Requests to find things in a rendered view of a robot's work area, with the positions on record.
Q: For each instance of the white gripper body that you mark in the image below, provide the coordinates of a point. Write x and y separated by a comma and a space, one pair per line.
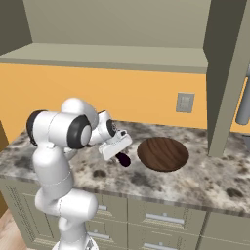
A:
114, 147

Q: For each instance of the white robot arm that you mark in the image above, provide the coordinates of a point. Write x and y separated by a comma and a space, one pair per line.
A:
52, 169

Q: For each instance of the dark purple eggplant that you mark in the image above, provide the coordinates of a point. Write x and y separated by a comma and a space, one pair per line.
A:
124, 160

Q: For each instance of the brown wooden bowl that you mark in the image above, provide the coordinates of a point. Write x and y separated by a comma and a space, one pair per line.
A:
162, 154

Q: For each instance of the beige drawer front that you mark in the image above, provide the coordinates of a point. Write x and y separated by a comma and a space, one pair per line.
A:
162, 236
114, 239
114, 208
164, 208

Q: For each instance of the beige upper cabinet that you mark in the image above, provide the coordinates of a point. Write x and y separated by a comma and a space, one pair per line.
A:
107, 55

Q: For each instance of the beige lower cabinet door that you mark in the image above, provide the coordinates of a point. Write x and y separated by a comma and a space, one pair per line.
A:
228, 232
19, 208

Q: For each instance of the beige cabinet door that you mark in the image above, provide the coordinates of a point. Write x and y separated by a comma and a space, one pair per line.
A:
19, 208
228, 232
224, 74

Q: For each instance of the grey wall outlet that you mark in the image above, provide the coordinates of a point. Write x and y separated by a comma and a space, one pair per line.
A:
185, 103

